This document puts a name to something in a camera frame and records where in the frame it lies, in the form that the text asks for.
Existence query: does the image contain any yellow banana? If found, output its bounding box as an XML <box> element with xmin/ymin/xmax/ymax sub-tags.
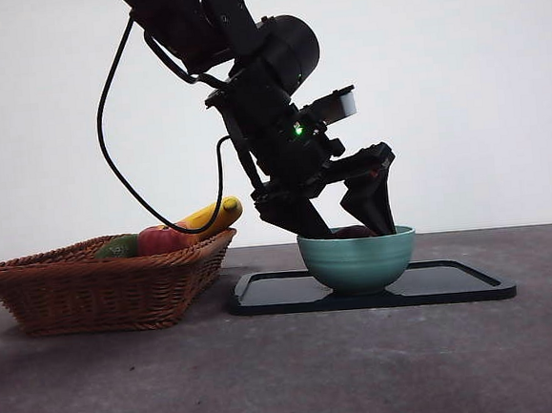
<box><xmin>174</xmin><ymin>195</ymin><xmax>246</xmax><ymax>244</ymax></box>

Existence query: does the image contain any dark red plum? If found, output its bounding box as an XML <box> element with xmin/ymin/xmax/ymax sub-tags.
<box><xmin>331</xmin><ymin>224</ymin><xmax>376</xmax><ymax>240</ymax></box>

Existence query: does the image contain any black rectangular tray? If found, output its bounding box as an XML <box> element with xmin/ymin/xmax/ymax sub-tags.
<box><xmin>226</xmin><ymin>251</ymin><xmax>519</xmax><ymax>322</ymax></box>

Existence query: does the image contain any teal ribbed bowl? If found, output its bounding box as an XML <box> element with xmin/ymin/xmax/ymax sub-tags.
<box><xmin>296</xmin><ymin>223</ymin><xmax>421</xmax><ymax>301</ymax></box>

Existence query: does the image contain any black cable loop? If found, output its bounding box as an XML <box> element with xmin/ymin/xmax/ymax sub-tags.
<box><xmin>141</xmin><ymin>22</ymin><xmax>230</xmax><ymax>93</ymax></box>

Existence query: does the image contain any red yellow apple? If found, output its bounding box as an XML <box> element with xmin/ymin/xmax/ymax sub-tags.
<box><xmin>135</xmin><ymin>221</ymin><xmax>199</xmax><ymax>257</ymax></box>

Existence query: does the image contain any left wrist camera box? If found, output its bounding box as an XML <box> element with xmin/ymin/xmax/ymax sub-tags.
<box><xmin>302</xmin><ymin>84</ymin><xmax>359</xmax><ymax>127</ymax></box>

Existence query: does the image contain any thin black cable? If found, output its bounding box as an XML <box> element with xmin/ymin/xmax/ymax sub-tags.
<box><xmin>88</xmin><ymin>4</ymin><xmax>243</xmax><ymax>242</ymax></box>

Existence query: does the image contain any green avocado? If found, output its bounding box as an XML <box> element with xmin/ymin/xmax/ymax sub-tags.
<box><xmin>92</xmin><ymin>233</ymin><xmax>141</xmax><ymax>261</ymax></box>

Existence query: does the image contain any brown wicker basket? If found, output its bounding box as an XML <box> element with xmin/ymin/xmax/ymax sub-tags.
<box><xmin>0</xmin><ymin>226</ymin><xmax>246</xmax><ymax>342</ymax></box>

